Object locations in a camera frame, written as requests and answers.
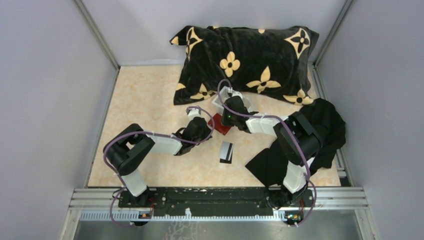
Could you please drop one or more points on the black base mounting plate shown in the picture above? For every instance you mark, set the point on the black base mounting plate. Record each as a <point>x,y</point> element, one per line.
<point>215,202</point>

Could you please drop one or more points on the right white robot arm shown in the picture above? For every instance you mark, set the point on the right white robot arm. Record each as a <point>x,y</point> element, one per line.
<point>298,139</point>

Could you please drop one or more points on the black pillow with yellow flowers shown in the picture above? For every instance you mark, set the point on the black pillow with yellow flowers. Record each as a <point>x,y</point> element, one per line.
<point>269,62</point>

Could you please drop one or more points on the white plastic card box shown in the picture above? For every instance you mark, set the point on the white plastic card box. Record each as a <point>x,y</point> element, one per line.
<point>222,96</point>

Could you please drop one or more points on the black glossy credit card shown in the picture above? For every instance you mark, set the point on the black glossy credit card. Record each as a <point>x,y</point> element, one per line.
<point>226,157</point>

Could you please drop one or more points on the silver card with black stripe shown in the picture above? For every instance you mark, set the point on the silver card with black stripe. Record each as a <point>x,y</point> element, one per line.
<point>226,146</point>

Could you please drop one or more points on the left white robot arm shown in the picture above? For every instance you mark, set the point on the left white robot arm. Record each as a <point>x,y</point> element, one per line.
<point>127,150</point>

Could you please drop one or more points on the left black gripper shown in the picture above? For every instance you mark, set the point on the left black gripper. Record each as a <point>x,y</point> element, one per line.
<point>207,130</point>

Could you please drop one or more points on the white slotted cable duct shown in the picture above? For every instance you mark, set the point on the white slotted cable duct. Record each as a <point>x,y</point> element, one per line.
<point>135,216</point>

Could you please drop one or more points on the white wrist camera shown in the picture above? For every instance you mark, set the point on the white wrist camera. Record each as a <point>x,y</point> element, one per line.
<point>193,112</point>
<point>233,93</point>

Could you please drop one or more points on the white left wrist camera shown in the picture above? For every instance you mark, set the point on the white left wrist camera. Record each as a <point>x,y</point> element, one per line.
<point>193,112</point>

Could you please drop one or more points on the black cloth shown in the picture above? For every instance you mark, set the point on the black cloth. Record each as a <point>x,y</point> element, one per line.
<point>270,165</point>

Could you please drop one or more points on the red card holder wallet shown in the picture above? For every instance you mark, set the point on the red card holder wallet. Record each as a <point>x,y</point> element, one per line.
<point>217,125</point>

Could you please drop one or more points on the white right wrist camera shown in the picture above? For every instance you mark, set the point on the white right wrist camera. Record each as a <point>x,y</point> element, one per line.
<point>233,93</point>

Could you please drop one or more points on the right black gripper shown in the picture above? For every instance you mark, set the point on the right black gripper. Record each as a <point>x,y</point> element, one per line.
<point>225,121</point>

